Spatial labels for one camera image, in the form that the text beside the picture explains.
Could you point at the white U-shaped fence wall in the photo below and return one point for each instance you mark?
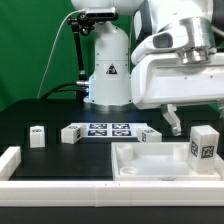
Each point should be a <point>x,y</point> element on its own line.
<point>102,193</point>

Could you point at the grey camera on mount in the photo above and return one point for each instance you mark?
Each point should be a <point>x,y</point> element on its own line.
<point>101,13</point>

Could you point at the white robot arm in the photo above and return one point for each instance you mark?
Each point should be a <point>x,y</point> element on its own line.
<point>148,27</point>

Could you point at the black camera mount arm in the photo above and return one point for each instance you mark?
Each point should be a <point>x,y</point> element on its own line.
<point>80,26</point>

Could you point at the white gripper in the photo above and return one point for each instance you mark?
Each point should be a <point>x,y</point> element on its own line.
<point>161,79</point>

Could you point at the fiducial tag sheet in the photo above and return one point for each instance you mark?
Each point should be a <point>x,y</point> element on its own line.
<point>108,129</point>

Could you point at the white square tabletop panel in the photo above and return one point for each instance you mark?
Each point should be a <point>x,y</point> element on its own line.
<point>158,161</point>

